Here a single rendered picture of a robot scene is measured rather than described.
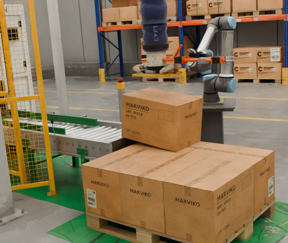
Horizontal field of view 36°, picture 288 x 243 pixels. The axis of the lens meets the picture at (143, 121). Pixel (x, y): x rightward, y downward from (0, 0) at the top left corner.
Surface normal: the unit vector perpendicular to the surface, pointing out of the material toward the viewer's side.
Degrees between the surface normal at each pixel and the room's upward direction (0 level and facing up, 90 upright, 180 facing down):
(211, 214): 90
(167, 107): 90
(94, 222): 90
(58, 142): 90
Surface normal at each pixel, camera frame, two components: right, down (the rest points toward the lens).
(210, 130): -0.22, 0.22
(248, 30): -0.54, 0.22
